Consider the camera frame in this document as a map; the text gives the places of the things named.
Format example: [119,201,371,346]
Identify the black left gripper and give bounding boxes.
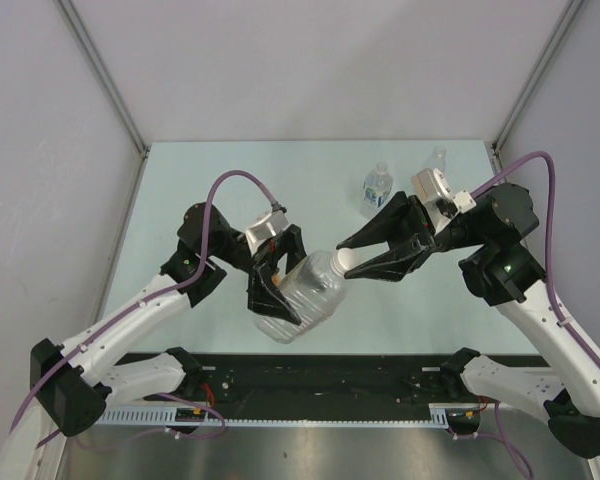
[208,223,322,322]

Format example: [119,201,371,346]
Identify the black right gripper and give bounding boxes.
[334,192,486,283]

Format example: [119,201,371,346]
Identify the square clear NFC juice bottle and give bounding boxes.
[254,250,347,344]

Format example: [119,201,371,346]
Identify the clear blue-label Pocari bottle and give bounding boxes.
[360,162,394,219]

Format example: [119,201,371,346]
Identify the clear red-label water bottle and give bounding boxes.
[424,146,447,173]

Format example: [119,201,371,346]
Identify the white NFC bottle cap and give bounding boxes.
[331,248,362,276]

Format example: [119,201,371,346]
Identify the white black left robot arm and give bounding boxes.
[30,203,306,437]

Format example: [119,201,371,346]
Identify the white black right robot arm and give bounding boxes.
[338,183,600,459]

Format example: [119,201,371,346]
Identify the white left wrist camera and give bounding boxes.
[244,209,289,256]

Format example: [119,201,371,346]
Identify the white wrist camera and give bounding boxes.
[411,168,476,234]
[244,209,289,256]

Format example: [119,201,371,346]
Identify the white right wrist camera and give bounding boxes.
[411,168,476,234]

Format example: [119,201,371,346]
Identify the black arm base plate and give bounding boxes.
[144,352,501,407]

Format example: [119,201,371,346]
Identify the white slotted cable duct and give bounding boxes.
[96,403,479,429]

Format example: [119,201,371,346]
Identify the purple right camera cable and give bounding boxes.
[469,151,600,396]

